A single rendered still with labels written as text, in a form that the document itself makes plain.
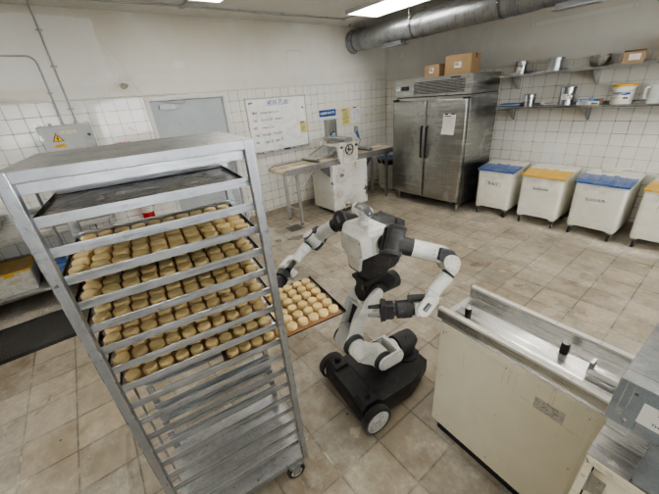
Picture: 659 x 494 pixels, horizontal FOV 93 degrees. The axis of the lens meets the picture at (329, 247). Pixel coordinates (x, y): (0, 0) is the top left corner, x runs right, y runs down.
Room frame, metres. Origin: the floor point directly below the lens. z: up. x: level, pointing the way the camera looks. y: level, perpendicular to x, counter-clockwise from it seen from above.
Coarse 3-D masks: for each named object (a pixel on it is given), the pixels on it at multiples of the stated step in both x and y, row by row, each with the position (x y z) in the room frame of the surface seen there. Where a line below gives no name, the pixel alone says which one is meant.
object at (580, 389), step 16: (448, 320) 1.23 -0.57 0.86; (464, 320) 1.18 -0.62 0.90; (480, 336) 1.09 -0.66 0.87; (496, 336) 1.05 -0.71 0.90; (512, 352) 0.97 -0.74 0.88; (528, 352) 0.94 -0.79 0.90; (528, 368) 0.91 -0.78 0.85; (544, 368) 0.87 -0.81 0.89; (560, 384) 0.81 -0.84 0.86; (576, 384) 0.78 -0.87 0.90; (592, 400) 0.73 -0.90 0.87; (608, 400) 0.70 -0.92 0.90
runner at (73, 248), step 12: (252, 204) 1.07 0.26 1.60; (192, 216) 0.97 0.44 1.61; (204, 216) 0.99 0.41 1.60; (216, 216) 1.01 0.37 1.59; (228, 216) 1.03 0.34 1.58; (144, 228) 0.91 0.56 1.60; (156, 228) 0.92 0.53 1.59; (168, 228) 0.94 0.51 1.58; (84, 240) 0.83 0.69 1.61; (96, 240) 0.85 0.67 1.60; (108, 240) 0.86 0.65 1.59; (120, 240) 0.87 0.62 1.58; (60, 252) 0.80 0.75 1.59; (72, 252) 0.81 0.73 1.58
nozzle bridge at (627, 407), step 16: (656, 336) 0.71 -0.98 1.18; (640, 352) 0.65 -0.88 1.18; (656, 352) 0.65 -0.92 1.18; (640, 368) 0.60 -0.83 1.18; (656, 368) 0.59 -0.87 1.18; (624, 384) 0.57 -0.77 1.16; (640, 384) 0.55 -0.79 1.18; (656, 384) 0.54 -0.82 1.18; (624, 400) 0.56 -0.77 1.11; (640, 400) 0.53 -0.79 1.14; (656, 400) 0.51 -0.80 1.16; (608, 416) 0.57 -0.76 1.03; (624, 416) 0.54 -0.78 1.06; (640, 416) 0.52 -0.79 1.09; (656, 416) 0.50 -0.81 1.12; (640, 432) 0.51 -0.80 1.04; (656, 432) 0.49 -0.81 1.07; (656, 448) 0.48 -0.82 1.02; (640, 464) 0.49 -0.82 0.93; (656, 464) 0.47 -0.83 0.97; (640, 480) 0.47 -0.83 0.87; (656, 480) 0.45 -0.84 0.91
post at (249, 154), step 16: (256, 176) 1.06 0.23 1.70; (256, 192) 1.05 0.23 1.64; (256, 208) 1.05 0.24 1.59; (272, 256) 1.06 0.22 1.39; (272, 272) 1.05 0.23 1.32; (272, 288) 1.05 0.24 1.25; (288, 352) 1.06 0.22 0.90; (288, 368) 1.05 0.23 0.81; (288, 384) 1.06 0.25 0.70; (304, 448) 1.05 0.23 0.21
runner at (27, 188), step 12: (204, 156) 1.01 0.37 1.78; (216, 156) 1.03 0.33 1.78; (228, 156) 1.05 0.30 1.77; (240, 156) 1.07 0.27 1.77; (132, 168) 0.92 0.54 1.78; (144, 168) 0.93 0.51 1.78; (156, 168) 0.95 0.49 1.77; (168, 168) 0.96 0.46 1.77; (180, 168) 0.98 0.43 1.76; (48, 180) 0.82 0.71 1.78; (60, 180) 0.84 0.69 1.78; (72, 180) 0.85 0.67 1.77; (84, 180) 0.86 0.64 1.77; (96, 180) 0.87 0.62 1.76; (108, 180) 0.88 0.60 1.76; (24, 192) 0.80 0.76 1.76; (36, 192) 0.81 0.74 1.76
